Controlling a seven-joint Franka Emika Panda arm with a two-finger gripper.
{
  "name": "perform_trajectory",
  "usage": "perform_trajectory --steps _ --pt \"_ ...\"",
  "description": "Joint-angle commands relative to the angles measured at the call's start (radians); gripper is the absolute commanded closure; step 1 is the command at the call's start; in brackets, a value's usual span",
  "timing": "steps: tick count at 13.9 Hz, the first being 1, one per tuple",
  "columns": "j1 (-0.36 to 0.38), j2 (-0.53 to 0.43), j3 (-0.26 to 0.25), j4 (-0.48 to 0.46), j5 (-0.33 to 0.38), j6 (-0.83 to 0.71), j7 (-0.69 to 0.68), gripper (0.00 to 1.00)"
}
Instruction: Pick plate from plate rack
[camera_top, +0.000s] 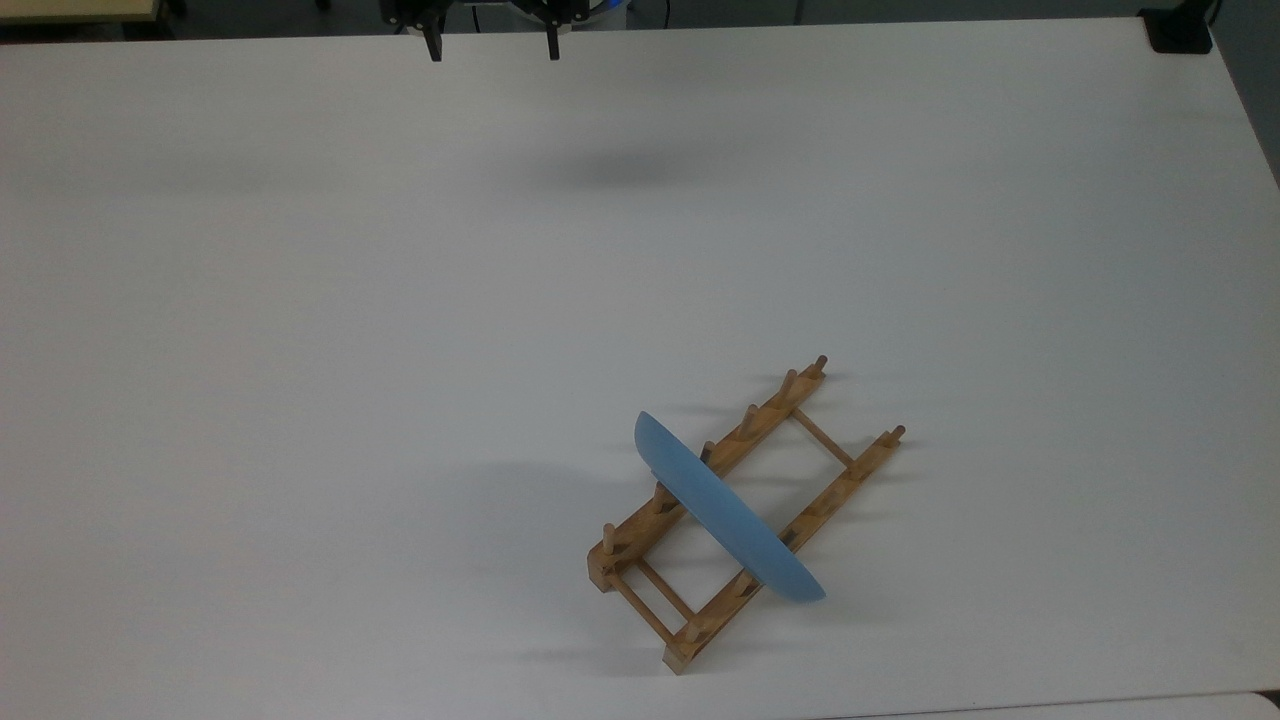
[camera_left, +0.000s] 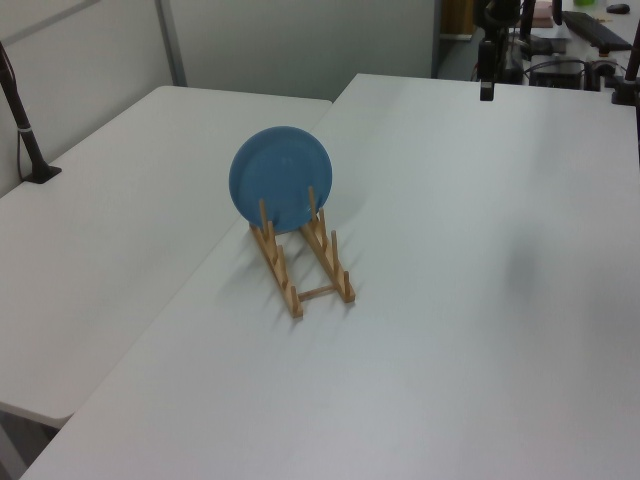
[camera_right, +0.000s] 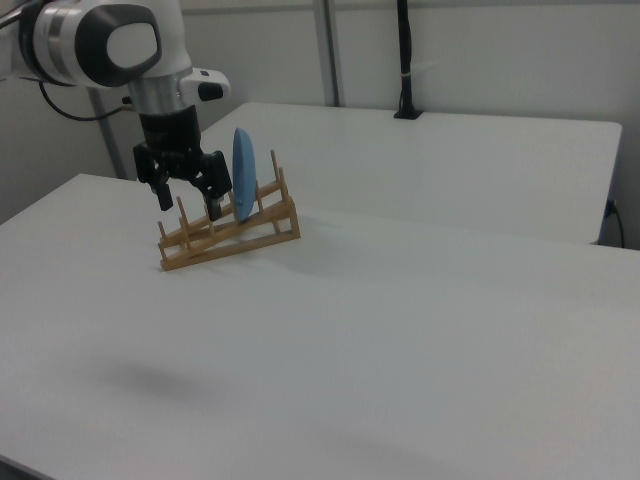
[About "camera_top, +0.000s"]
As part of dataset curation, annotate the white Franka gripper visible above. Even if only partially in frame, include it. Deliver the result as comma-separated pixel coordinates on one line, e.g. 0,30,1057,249
383,0,593,64

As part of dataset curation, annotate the blue plate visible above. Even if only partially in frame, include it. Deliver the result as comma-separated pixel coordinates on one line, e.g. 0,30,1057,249
634,410,827,603

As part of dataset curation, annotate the wooden plate rack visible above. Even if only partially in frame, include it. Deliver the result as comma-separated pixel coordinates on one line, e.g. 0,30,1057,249
587,355,907,675

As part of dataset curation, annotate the light wooden table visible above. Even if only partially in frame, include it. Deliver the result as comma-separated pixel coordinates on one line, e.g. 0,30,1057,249
0,0,163,25

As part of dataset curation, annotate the black box at table corner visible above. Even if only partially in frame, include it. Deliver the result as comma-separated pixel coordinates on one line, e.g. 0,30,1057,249
1140,0,1223,55

